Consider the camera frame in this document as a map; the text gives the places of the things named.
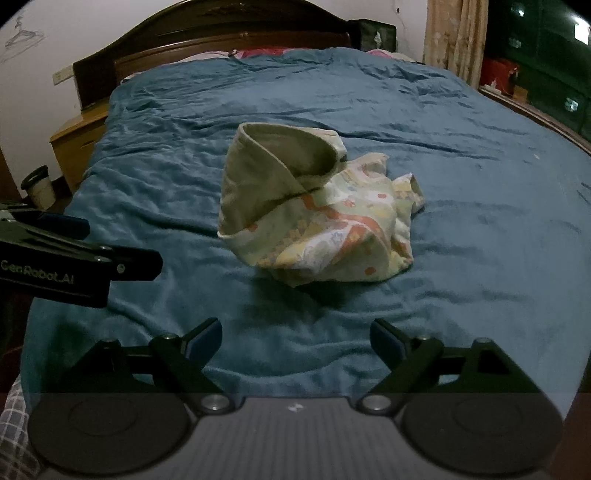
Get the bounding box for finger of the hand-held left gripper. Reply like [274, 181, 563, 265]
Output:
[28, 231, 163, 281]
[0, 202, 90, 241]

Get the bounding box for beige patterned curtain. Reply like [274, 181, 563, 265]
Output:
[424, 0, 489, 88]

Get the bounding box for pink pillow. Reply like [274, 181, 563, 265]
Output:
[367, 48, 411, 61]

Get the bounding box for patterned child's shirt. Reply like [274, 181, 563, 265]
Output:
[217, 122, 424, 288]

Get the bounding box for blue blanket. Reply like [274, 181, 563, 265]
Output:
[21, 46, 591, 416]

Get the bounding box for dark wooden bed headboard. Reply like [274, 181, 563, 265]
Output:
[73, 0, 363, 112]

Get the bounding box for wire clothes hanger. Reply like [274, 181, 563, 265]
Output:
[4, 16, 44, 49]

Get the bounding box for red box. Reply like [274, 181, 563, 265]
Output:
[482, 59, 520, 95]

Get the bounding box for wooden bed frame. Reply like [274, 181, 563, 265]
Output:
[480, 88, 591, 155]

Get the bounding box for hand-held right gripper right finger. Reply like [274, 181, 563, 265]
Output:
[358, 318, 543, 413]

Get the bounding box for wooden nightstand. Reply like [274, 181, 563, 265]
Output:
[50, 104, 112, 195]

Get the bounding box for red pillow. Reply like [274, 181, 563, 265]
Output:
[226, 47, 287, 60]

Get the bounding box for white cup with dark lid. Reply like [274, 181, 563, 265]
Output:
[21, 166, 56, 208]

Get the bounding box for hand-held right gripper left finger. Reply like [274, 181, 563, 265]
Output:
[60, 318, 242, 414]

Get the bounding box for checkered cloth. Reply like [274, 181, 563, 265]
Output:
[0, 374, 47, 480]

